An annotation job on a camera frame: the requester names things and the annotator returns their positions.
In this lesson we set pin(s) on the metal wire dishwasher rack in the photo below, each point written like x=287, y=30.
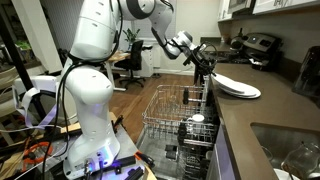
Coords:
x=159, y=116

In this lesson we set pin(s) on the glass pitcher in sink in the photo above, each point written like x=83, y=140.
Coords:
x=299, y=159

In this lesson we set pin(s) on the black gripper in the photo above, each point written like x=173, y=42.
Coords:
x=203, y=62

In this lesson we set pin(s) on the clear drinking glass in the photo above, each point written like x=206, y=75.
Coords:
x=173, y=102

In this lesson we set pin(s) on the open dishwasher door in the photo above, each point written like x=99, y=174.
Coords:
x=163, y=149

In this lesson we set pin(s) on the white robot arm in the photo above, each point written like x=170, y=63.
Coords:
x=96, y=34

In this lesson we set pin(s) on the white ceramic mug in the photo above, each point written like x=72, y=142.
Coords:
x=194, y=122

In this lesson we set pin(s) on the white ceramic plate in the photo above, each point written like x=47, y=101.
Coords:
x=228, y=83

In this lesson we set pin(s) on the black office chair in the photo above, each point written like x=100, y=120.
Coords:
x=134, y=63

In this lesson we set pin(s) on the stack of white plates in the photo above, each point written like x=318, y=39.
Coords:
x=250, y=92

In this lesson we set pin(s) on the green potted plant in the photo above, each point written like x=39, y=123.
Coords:
x=131, y=35

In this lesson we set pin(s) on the stainless kitchen sink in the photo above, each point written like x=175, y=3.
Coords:
x=272, y=134

